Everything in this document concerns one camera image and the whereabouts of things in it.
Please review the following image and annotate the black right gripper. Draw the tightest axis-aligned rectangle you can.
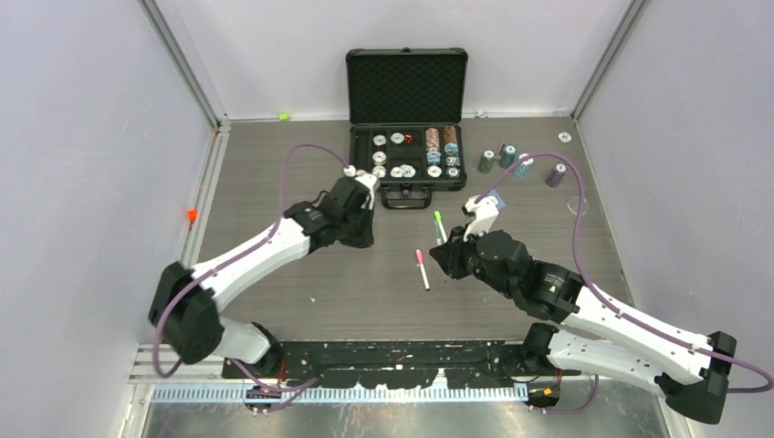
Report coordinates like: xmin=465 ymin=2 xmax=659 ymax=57
xmin=431 ymin=221 xmax=516 ymax=298

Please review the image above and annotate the clear dealer button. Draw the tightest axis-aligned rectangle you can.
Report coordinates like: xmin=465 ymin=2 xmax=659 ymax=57
xmin=566 ymin=195 xmax=591 ymax=216

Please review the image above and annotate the blue playing card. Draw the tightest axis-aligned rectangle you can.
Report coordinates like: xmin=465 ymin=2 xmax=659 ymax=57
xmin=487 ymin=190 xmax=506 ymax=210

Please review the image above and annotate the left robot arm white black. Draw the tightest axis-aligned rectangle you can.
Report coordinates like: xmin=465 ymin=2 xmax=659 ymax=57
xmin=149 ymin=173 xmax=379 ymax=378

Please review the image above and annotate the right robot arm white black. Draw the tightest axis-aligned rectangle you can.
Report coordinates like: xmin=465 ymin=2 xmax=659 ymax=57
xmin=429 ymin=226 xmax=737 ymax=424

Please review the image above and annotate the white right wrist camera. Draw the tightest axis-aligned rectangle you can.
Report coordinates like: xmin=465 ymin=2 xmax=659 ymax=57
xmin=462 ymin=195 xmax=499 ymax=241

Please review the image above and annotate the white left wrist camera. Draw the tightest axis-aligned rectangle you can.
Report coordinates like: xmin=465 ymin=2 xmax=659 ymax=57
xmin=343 ymin=164 xmax=380 ymax=211

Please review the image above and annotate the dark green chip stack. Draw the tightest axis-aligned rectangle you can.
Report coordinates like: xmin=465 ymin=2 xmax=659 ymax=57
xmin=477 ymin=150 xmax=497 ymax=173

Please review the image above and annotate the teal chip stack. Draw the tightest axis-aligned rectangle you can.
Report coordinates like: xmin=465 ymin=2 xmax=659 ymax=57
xmin=498 ymin=144 xmax=518 ymax=169

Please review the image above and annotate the purple chip stack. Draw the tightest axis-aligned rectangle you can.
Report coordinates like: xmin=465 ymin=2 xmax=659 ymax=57
xmin=545 ymin=162 xmax=568 ymax=188

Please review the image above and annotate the black poker chip case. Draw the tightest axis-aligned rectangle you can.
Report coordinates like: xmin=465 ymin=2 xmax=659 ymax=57
xmin=345 ymin=47 xmax=468 ymax=210

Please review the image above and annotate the white pen green end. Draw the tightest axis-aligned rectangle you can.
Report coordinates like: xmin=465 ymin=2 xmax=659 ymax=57
xmin=434 ymin=211 xmax=447 ymax=245

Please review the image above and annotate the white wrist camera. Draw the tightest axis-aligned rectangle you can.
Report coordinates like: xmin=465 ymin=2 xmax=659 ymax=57
xmin=343 ymin=164 xmax=380 ymax=211
xmin=462 ymin=195 xmax=499 ymax=241

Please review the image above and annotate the light blue chip stack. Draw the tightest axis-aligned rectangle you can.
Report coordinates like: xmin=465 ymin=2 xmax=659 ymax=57
xmin=513 ymin=153 xmax=534 ymax=179

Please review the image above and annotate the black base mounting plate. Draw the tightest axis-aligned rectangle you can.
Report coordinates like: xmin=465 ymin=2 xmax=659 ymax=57
xmin=247 ymin=340 xmax=558 ymax=390

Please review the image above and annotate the white pen blue tip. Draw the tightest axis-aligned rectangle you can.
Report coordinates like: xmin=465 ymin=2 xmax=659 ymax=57
xmin=415 ymin=249 xmax=431 ymax=291

